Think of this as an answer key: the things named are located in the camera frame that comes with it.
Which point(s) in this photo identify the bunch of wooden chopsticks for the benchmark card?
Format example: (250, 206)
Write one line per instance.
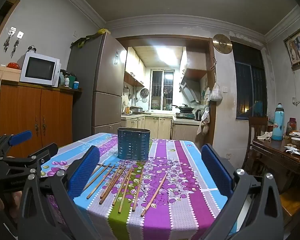
(154, 195)

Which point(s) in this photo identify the yellow green cloth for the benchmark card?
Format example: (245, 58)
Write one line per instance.
(82, 41)

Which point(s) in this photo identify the gas stove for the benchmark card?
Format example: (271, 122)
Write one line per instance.
(184, 115)

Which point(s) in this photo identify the small white bottle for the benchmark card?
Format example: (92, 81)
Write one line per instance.
(67, 82)

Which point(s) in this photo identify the hanging wall ornament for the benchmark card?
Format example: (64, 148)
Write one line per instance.
(7, 42)
(15, 45)

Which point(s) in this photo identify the hanging kitchen cloth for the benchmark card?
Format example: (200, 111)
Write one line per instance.
(203, 123)

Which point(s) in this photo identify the round gold wall clock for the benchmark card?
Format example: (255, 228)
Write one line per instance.
(222, 44)

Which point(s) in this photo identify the steel kettle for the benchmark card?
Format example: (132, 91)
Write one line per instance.
(198, 115)

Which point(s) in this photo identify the floral striped tablecloth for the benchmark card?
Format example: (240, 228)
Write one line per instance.
(180, 160)

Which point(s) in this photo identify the black wok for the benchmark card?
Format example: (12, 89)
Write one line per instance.
(185, 108)

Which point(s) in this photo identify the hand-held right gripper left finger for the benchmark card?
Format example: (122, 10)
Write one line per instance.
(83, 175)

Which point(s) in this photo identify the steel range hood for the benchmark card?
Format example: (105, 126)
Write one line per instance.
(190, 91)

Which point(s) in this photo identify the steel cooking pot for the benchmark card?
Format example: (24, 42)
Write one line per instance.
(137, 110)

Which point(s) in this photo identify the beige kitchen base cabinets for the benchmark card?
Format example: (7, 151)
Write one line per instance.
(147, 126)

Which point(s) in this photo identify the red lidded jar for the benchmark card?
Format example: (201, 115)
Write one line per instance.
(291, 127)

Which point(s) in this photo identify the wooden stool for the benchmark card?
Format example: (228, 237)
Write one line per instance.
(290, 202)

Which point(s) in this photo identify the blue thermos flask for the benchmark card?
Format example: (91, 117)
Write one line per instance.
(278, 125)

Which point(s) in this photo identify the white microwave oven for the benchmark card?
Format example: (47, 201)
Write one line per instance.
(38, 68)

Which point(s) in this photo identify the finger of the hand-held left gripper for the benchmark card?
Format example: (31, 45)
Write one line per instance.
(43, 155)
(20, 137)

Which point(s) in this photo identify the beige box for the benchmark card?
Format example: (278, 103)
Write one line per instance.
(7, 74)

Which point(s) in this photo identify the white bowl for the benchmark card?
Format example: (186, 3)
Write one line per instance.
(296, 140)

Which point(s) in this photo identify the hanging white plastic bag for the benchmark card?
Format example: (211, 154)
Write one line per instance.
(215, 93)

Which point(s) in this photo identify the dark barred window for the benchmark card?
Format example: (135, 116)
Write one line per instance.
(250, 80)

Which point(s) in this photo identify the dark wooden chair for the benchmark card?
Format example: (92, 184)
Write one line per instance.
(257, 125)

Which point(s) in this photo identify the grey refrigerator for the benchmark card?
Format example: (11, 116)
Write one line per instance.
(107, 80)

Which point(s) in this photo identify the blue perforated utensil holder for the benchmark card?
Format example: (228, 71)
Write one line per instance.
(133, 143)

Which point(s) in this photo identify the crumpled white cloth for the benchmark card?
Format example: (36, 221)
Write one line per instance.
(264, 136)

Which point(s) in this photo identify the kitchen window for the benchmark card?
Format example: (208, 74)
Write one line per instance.
(162, 87)

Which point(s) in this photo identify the hanging round strainer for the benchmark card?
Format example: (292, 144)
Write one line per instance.
(144, 94)

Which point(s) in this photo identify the small alarm clock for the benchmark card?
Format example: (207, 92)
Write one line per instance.
(31, 49)

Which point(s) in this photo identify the brown wooden door frame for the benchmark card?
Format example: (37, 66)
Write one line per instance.
(3, 20)

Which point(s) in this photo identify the orange wooden cabinet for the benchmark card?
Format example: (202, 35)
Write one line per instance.
(27, 115)

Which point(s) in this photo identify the red round object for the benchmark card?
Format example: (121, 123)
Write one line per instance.
(13, 66)

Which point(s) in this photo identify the small teal jar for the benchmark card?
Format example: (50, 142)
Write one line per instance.
(76, 85)

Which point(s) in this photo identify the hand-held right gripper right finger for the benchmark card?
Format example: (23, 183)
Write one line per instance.
(216, 172)

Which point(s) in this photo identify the framed elephant picture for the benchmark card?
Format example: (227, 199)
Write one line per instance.
(298, 47)

